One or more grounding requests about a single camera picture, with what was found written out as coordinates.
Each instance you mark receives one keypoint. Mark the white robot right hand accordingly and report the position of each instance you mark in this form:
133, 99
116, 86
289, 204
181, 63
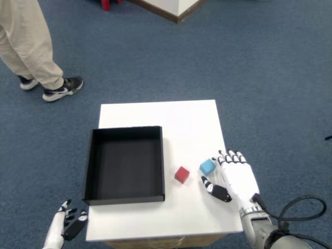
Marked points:
240, 179

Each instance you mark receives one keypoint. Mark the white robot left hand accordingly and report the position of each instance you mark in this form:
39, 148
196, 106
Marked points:
55, 230

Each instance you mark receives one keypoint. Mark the blue cube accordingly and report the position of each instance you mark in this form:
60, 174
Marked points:
207, 166

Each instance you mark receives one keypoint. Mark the red cube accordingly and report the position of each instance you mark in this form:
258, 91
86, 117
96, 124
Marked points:
182, 175

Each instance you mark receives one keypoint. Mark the black box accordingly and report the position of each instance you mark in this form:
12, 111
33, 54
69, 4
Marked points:
127, 168

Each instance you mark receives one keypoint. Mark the black object on floor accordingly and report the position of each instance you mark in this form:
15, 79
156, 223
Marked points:
328, 137

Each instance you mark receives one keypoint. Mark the wooden table base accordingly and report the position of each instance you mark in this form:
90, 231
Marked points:
160, 242

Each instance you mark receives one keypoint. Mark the black white sneaker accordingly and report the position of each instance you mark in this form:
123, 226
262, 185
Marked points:
27, 83
62, 90

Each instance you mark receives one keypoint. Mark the white pillar brown baseboard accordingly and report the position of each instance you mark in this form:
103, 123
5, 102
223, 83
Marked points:
181, 6

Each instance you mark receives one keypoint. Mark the beige trousers of person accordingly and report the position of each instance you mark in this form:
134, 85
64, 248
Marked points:
26, 39

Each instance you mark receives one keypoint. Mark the red plastic object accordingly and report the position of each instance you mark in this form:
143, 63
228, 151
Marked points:
107, 3

